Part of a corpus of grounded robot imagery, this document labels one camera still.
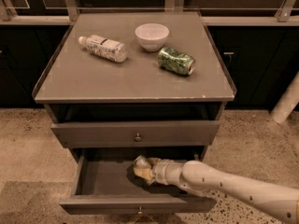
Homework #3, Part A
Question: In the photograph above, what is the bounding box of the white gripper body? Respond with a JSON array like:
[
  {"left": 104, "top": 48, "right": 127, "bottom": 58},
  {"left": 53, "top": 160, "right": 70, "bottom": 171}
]
[{"left": 152, "top": 160, "right": 186, "bottom": 186}]

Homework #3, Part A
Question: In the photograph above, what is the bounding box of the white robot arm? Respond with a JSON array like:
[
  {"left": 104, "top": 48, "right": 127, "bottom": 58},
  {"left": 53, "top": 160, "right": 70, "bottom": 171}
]
[{"left": 134, "top": 155, "right": 299, "bottom": 224}]

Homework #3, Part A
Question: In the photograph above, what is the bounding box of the metal middle drawer knob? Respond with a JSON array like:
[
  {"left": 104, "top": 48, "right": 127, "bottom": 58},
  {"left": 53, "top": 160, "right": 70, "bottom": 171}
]
[{"left": 135, "top": 208, "right": 152, "bottom": 224}]

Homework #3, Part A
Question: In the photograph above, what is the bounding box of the open grey middle drawer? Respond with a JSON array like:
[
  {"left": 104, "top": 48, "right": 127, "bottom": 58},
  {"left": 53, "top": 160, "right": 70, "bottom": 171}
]
[{"left": 60, "top": 147, "right": 216, "bottom": 215}]

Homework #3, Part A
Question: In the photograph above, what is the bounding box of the grey drawer cabinet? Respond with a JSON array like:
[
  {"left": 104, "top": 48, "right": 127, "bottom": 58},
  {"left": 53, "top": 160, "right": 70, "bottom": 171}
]
[{"left": 32, "top": 11, "right": 237, "bottom": 164}]

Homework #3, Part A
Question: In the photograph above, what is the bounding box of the grey top drawer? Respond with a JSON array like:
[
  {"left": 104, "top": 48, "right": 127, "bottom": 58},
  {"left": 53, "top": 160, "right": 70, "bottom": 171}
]
[{"left": 51, "top": 120, "right": 220, "bottom": 148}]

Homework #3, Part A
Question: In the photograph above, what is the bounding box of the crumpled green soda can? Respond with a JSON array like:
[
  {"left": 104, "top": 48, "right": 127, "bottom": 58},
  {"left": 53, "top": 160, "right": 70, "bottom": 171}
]
[{"left": 157, "top": 47, "right": 194, "bottom": 76}]

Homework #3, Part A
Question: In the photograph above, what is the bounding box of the round metal top knob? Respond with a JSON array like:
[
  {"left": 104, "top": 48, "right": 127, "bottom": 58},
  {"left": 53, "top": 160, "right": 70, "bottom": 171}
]
[{"left": 135, "top": 133, "right": 142, "bottom": 142}]

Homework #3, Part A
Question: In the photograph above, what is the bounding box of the white ceramic bowl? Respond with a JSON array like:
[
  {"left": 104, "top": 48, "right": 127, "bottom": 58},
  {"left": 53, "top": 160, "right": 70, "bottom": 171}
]
[{"left": 135, "top": 23, "right": 169, "bottom": 51}]

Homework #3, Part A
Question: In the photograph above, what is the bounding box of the clear plastic water bottle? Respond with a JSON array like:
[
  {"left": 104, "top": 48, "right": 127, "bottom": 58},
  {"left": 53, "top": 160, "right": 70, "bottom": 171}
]
[{"left": 78, "top": 35, "right": 128, "bottom": 63}]

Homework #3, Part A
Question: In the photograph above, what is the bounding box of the metal window frame rail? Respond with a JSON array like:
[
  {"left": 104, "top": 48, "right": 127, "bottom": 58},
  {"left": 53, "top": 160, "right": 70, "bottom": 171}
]
[{"left": 0, "top": 0, "right": 299, "bottom": 26}]

